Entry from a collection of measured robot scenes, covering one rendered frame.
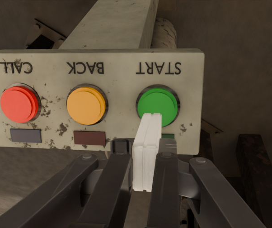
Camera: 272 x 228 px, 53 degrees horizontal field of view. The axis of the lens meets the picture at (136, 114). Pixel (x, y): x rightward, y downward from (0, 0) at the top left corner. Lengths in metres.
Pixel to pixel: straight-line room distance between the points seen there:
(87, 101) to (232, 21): 0.67
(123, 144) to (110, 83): 0.14
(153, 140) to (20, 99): 0.18
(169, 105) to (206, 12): 0.62
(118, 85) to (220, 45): 0.66
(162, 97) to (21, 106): 0.15
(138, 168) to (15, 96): 0.19
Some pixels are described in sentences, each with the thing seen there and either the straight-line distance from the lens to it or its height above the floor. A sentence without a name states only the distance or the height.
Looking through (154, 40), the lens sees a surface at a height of 0.18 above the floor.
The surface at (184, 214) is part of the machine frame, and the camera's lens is 1.39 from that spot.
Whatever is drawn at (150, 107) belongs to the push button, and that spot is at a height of 0.61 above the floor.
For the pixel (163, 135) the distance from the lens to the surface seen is 0.29.
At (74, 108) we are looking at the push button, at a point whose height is 0.61.
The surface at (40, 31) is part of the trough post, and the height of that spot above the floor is 0.01.
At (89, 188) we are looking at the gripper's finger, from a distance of 0.16.
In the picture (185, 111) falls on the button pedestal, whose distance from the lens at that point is 0.29.
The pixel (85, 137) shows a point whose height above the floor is 0.61.
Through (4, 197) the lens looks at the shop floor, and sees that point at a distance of 1.74.
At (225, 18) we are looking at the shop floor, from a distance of 0.89.
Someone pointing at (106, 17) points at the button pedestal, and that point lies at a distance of 0.44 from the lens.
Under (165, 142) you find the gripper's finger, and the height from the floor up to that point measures 0.70.
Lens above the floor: 0.83
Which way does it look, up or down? 52 degrees down
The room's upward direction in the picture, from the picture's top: 169 degrees counter-clockwise
